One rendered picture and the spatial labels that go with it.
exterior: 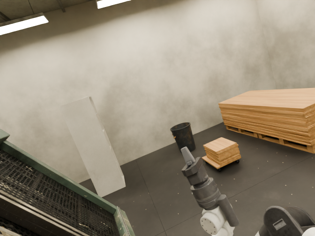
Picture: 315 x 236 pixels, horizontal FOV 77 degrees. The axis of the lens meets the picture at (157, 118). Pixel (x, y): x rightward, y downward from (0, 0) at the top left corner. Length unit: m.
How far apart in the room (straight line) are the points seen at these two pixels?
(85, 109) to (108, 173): 1.40
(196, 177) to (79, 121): 3.65
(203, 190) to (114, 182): 3.87
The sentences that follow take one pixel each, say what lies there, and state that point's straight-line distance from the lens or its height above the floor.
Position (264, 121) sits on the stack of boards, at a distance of 4.46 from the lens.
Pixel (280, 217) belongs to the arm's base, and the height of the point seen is 1.36.
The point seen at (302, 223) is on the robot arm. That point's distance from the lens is 0.87.
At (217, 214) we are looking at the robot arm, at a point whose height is 1.43.
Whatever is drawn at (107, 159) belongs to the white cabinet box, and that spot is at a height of 0.71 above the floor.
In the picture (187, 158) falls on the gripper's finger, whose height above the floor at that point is 1.61.
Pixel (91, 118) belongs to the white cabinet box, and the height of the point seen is 1.63.
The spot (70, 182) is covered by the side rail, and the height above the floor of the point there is 1.34.
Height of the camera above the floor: 1.90
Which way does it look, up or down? 10 degrees down
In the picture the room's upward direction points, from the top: 20 degrees counter-clockwise
